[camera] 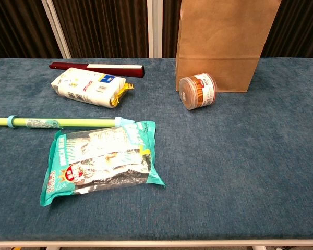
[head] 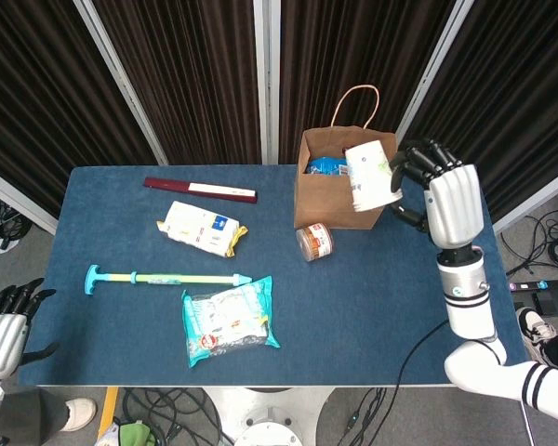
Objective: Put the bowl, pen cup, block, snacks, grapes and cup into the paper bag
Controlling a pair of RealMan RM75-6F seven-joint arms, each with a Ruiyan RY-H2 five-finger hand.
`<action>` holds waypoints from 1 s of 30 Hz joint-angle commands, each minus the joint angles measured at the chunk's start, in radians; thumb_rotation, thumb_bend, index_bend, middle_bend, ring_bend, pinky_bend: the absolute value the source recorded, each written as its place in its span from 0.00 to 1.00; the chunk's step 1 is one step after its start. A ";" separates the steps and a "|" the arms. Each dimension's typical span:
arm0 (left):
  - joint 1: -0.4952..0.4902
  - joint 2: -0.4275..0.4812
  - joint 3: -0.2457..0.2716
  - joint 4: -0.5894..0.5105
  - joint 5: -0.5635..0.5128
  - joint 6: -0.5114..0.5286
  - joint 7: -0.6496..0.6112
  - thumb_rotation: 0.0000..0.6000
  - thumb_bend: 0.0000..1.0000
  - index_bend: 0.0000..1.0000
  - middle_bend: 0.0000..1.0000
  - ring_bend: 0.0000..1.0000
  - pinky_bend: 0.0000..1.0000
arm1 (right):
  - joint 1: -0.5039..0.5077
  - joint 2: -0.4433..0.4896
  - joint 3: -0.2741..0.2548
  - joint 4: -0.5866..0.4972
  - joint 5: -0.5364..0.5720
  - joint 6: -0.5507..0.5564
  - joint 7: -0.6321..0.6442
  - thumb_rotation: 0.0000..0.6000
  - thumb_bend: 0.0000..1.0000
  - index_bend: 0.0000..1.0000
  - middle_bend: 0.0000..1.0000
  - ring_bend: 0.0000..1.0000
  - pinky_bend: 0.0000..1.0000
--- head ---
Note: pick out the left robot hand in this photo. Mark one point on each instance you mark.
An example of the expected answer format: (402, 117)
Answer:
(2, 341)

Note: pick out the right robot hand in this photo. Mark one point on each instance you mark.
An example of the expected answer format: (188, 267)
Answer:
(455, 204)

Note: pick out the white paper cup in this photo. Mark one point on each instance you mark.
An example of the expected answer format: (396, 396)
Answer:
(372, 176)

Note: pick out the blue snack packet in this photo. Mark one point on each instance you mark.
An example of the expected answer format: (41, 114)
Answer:
(323, 166)

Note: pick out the clear plastic snack jar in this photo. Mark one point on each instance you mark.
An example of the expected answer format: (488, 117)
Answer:
(315, 241)

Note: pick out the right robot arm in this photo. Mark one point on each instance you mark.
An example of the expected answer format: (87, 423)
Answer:
(467, 302)

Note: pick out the dark grey trouser leg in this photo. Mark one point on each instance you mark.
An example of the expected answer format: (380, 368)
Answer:
(32, 418)

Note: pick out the white paper scrap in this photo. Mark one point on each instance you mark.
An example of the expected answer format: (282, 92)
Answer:
(7, 245)

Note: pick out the brown paper bag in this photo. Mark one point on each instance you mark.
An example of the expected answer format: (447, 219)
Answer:
(325, 209)

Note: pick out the dark brown pleated curtain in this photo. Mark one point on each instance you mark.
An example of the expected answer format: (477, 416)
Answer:
(516, 69)
(190, 69)
(37, 93)
(330, 46)

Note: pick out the white black sneaker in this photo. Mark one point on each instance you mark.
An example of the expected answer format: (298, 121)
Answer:
(535, 330)

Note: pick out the blue fabric table cover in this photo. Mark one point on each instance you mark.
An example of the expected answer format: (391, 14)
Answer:
(353, 325)

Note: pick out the green cloth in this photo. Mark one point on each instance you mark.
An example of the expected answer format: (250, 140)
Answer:
(132, 434)

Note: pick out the green tube water pump toy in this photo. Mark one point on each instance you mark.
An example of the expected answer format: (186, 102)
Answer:
(181, 279)

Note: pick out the teal seaweed snack package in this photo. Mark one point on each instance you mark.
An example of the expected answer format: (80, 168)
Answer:
(228, 320)

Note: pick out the maroon folding fan box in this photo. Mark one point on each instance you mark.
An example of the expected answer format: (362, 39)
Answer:
(167, 185)

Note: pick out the white noodle pack yellow ends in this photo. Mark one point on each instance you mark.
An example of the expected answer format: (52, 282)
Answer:
(200, 227)

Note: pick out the white partition base rail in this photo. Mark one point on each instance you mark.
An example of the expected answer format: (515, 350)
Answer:
(535, 204)
(18, 200)

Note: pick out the white aluminium partition post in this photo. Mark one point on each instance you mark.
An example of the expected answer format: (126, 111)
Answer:
(266, 69)
(432, 60)
(121, 83)

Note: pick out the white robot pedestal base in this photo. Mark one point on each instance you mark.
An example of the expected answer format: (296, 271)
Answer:
(269, 418)

